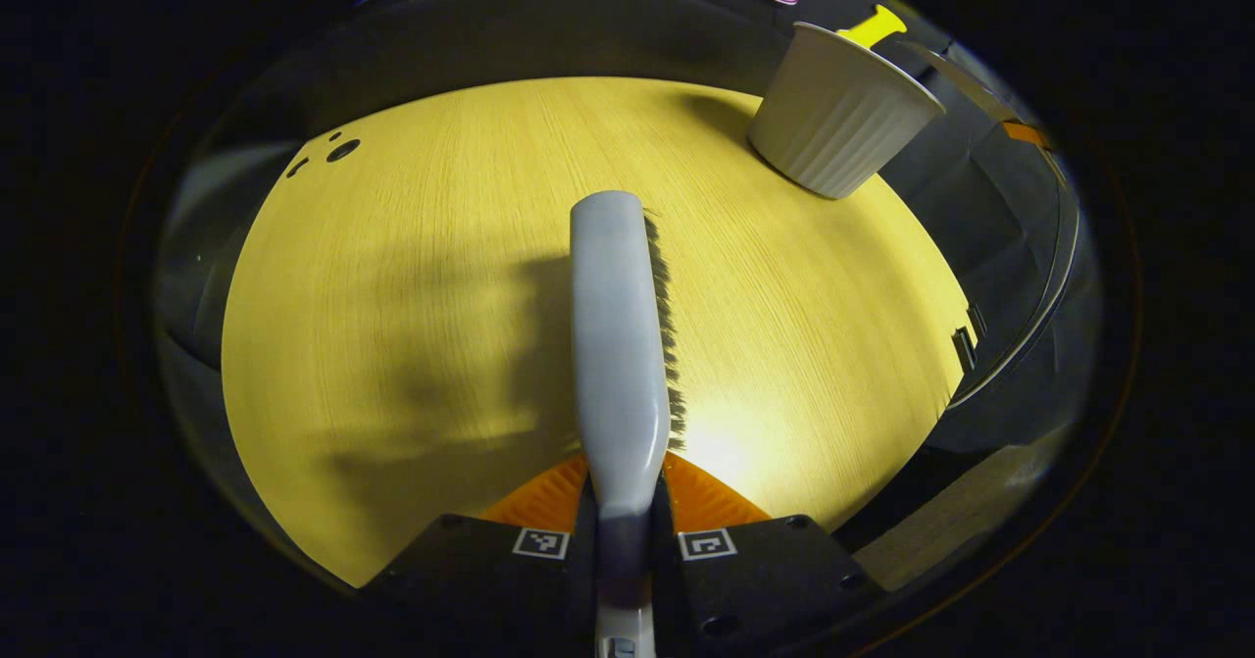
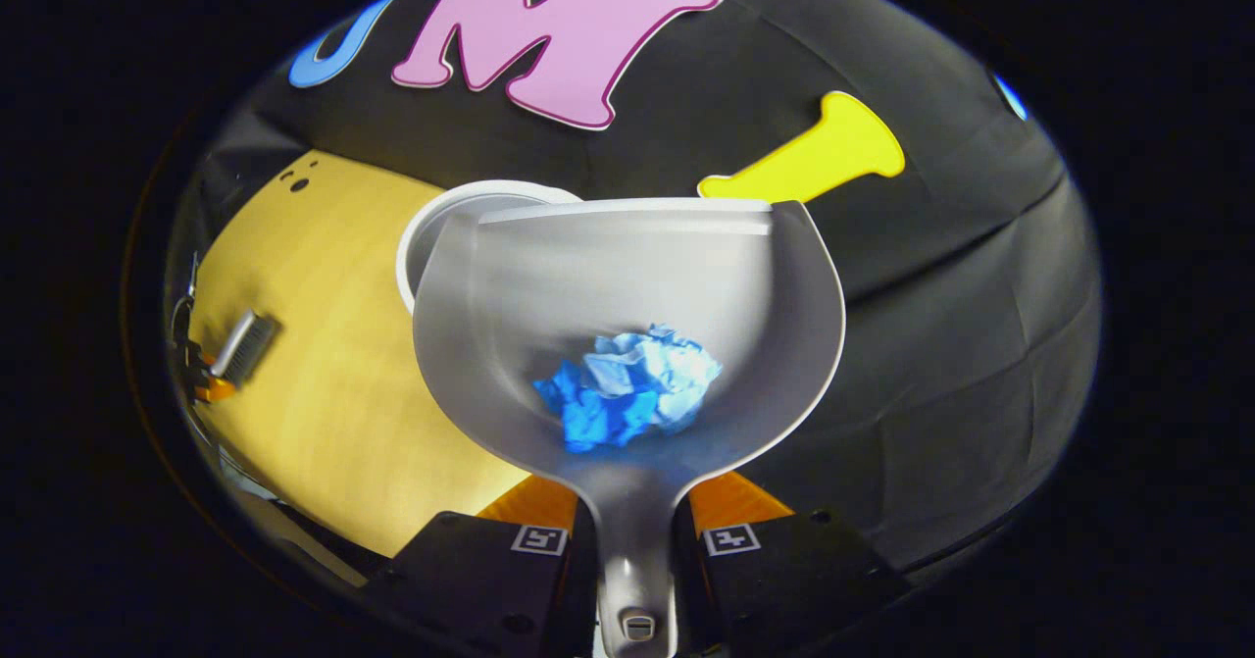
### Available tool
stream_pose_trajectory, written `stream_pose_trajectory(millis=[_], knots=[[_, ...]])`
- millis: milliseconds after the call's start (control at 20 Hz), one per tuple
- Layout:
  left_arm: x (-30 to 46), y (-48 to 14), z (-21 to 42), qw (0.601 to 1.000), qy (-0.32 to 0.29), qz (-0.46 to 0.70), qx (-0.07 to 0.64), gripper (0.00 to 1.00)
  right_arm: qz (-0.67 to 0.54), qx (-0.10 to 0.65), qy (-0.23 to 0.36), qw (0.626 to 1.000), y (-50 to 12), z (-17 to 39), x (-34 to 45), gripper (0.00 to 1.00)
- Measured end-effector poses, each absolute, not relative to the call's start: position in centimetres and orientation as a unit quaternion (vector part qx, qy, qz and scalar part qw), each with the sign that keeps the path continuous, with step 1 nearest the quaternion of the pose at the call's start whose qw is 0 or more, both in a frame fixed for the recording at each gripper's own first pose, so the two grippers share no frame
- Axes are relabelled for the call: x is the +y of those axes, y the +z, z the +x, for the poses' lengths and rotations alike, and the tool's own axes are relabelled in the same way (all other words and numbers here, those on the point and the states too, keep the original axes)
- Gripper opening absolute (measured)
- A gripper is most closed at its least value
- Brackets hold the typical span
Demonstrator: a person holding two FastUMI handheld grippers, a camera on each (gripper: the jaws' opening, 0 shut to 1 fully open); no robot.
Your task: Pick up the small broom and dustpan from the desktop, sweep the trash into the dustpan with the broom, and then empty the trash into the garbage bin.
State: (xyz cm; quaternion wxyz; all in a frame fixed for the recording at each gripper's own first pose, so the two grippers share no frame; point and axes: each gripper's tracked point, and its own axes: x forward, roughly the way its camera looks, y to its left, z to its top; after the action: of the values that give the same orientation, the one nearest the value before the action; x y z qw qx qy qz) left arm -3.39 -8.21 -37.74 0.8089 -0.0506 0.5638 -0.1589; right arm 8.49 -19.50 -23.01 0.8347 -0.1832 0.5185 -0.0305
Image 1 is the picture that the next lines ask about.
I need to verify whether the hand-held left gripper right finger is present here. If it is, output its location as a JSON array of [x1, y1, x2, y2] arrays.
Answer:
[[652, 452, 885, 658]]

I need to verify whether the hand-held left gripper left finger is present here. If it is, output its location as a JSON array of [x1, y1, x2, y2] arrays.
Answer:
[[363, 454, 599, 658]]

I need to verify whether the white ribbed garbage bin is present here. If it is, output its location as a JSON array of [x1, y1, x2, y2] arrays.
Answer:
[[747, 21, 948, 201]]

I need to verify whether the small grey broom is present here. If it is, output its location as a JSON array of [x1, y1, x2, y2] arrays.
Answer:
[[570, 190, 689, 658]]

